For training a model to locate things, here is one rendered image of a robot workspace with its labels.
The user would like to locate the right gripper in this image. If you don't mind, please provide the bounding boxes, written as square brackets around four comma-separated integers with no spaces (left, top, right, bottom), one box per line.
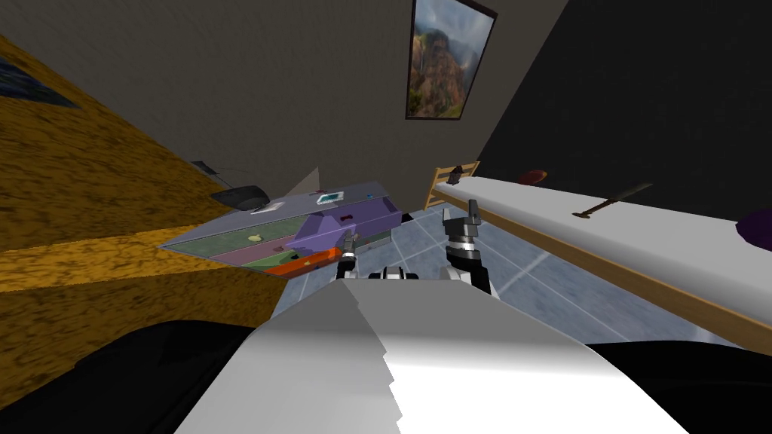
[443,199,483,244]

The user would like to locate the purple drawer front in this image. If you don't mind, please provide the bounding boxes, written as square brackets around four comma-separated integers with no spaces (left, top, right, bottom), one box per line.
[286,197,404,254]

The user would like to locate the orange drawer front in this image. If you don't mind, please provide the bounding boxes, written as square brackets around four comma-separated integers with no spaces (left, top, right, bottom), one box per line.
[263,247,342,280]

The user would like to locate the dresser with coloured drawers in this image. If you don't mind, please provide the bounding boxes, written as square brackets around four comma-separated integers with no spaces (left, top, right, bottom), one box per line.
[157,180,405,280]

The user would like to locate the black rounded bag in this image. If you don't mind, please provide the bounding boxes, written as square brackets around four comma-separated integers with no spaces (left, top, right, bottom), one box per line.
[209,185,272,212]

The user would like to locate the framed landscape picture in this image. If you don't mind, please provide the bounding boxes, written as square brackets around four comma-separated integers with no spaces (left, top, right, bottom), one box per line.
[404,0,499,122]

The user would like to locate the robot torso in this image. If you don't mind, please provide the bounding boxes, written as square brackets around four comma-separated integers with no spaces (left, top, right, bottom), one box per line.
[173,264,690,434]

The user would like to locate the wooden bed with white mattress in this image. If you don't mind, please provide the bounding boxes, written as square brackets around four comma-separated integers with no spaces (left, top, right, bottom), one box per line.
[424,160,772,358]

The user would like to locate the dark purple cushion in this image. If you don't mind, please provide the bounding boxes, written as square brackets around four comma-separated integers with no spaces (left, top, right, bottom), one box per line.
[735,207,772,252]

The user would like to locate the dark long-handled tool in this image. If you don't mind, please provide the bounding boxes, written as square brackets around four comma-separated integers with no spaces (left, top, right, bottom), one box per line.
[571,182,656,220]

